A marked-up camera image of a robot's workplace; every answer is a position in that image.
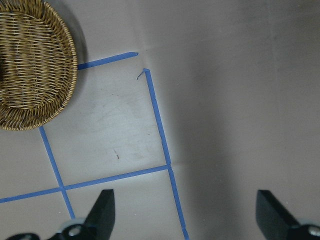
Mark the wicker basket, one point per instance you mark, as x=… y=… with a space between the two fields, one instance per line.
x=38 y=64

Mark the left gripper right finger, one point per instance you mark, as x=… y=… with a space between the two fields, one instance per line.
x=277 y=223

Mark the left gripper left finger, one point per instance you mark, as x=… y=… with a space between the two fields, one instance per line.
x=99 y=223

